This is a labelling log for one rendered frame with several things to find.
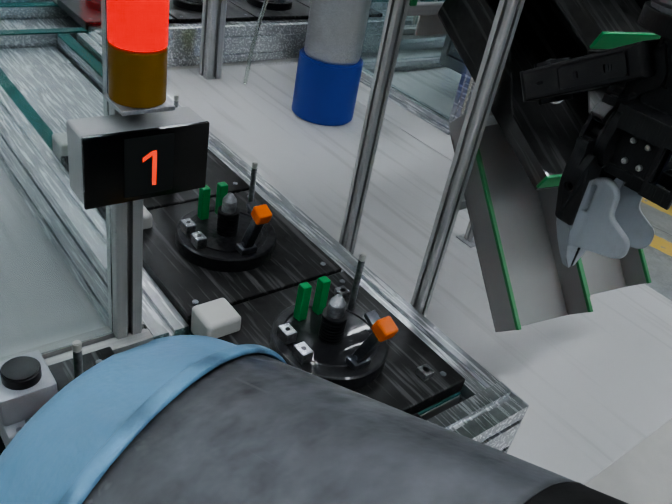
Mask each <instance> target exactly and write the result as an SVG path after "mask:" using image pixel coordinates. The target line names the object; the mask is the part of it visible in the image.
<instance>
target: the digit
mask: <svg viewBox="0 0 672 504"><path fill-rule="evenodd" d="M174 135H175V133H167V134H160V135H152V136H145V137H137V138H130V139H124V198H128V197H134V196H139V195H144V194H150V193H155V192H160V191H166V190H171V189H172V186H173V161H174Z"/></svg>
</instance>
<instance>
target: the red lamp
mask: <svg viewBox="0 0 672 504"><path fill-rule="evenodd" d="M168 27H169V0H107V39H108V42H109V43H110V44H112V45H113V46H115V47H117V48H120V49H123V50H127V51H133V52H157V51H161V50H163V49H165V48H166V47H167V46H168Z"/></svg>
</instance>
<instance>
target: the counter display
mask: <svg viewBox="0 0 672 504"><path fill-rule="evenodd" d="M209 125H210V123H209V122H208V121H204V122H196V123H188V124H180V125H172V126H164V127H156V128H149V129H141V130H133V131H125V132H117V133H109V134H101V135H93V136H86V137H81V151H82V174H83V196H84V208H85V210H88V209H93V208H98V207H104V206H109V205H114V204H119V203H125V202H130V201H135V200H140V199H146V198H151V197H156V196H161V195H167V194H172V193H177V192H182V191H188V190H193V189H198V188H203V187H205V182H206V168H207V153H208V139H209ZM167 133H175V135H174V161H173V186H172V189H171V190H166V191H160V192H155V193H150V194H144V195H139V196H134V197H128V198H124V139H130V138H137V137H145V136H152V135H160V134H167Z"/></svg>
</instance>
